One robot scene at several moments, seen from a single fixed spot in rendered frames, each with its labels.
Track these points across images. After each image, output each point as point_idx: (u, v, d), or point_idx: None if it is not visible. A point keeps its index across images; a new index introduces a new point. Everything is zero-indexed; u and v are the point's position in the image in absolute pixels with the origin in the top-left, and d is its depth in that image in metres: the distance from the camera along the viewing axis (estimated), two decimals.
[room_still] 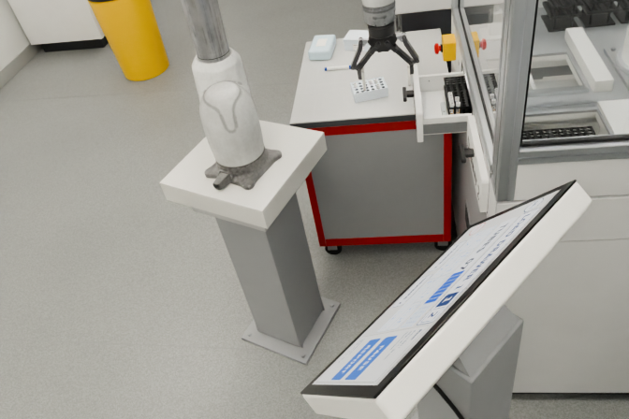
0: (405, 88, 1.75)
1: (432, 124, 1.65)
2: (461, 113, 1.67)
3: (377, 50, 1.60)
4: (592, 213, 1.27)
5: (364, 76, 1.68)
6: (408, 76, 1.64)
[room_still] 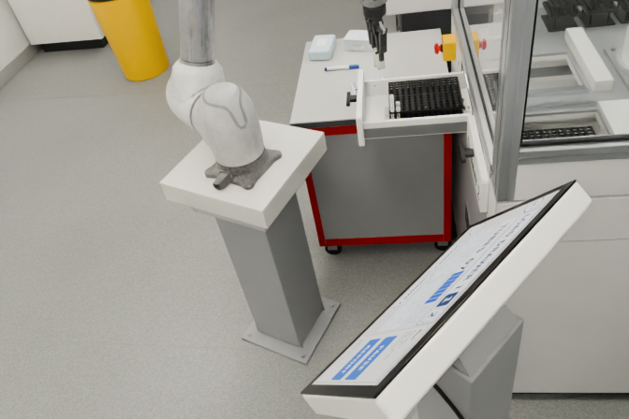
0: (349, 93, 1.78)
1: (373, 129, 1.68)
2: (402, 118, 1.70)
3: (371, 25, 1.86)
4: (592, 213, 1.27)
5: None
6: (376, 61, 1.92)
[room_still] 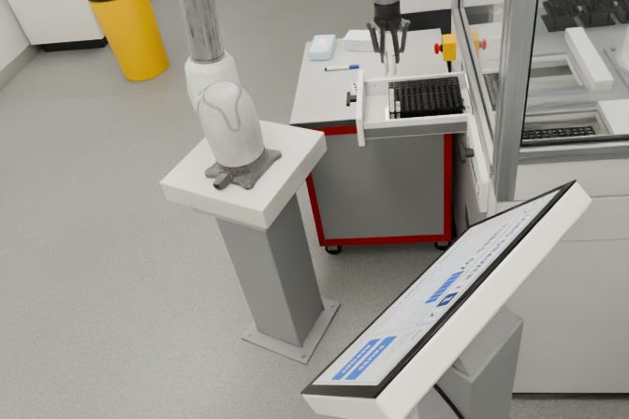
0: (349, 93, 1.78)
1: (373, 129, 1.68)
2: (402, 118, 1.70)
3: (382, 28, 1.65)
4: (592, 213, 1.27)
5: (387, 60, 1.73)
6: (393, 65, 1.71)
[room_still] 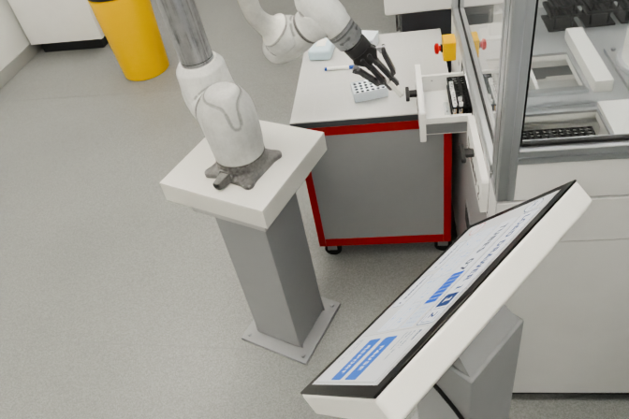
0: (408, 88, 1.75)
1: (435, 124, 1.65)
2: (464, 113, 1.67)
3: (366, 65, 1.67)
4: (592, 213, 1.27)
5: (393, 84, 1.72)
6: (395, 88, 1.71)
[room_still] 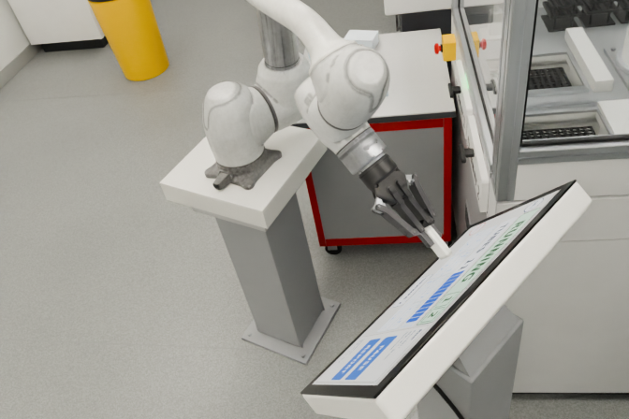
0: (451, 84, 1.73)
1: None
2: None
3: (395, 198, 1.09)
4: (592, 213, 1.27)
5: (432, 239, 1.10)
6: (440, 239, 1.09)
